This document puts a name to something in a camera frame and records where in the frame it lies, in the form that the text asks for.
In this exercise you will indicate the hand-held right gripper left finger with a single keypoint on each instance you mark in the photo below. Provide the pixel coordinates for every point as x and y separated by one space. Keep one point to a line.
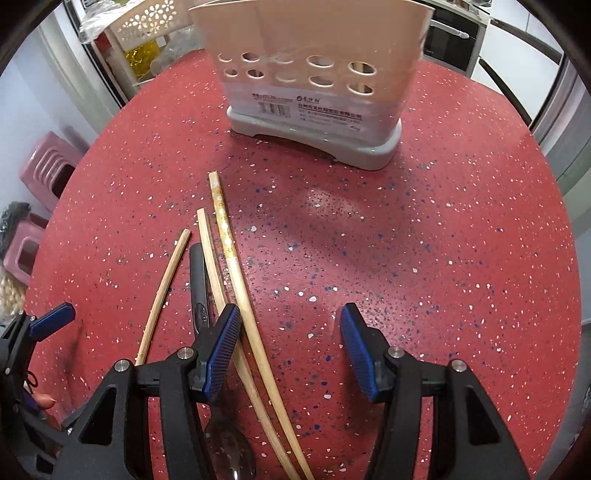
224 350

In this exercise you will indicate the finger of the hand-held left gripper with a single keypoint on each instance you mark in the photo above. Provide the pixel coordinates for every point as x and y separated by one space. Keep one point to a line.
51 319

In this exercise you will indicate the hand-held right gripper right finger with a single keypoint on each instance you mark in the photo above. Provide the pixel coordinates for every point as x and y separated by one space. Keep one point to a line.
362 350

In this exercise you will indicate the bamboo chopstick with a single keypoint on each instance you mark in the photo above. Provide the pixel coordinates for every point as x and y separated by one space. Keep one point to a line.
231 258
159 300
207 249

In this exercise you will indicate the beige utensil holder grey base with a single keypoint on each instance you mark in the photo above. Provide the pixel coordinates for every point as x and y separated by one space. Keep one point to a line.
318 37

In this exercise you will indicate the person's left hand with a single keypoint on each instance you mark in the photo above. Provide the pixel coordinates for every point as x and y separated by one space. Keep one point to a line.
45 400

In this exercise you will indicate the clear plastic bag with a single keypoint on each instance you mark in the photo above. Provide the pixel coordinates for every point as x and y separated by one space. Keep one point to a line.
9 295

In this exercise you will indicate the pink plastic stool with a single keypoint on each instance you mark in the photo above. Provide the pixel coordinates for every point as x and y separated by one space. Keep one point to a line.
46 166
23 244

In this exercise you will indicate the yellow cooking oil bottle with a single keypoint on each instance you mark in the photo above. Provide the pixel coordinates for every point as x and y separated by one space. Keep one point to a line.
143 57

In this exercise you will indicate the beige plastic basket cart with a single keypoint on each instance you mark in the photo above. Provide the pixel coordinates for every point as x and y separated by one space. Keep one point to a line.
138 18

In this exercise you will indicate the black built-in oven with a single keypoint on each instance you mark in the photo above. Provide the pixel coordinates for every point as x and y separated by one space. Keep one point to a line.
455 32

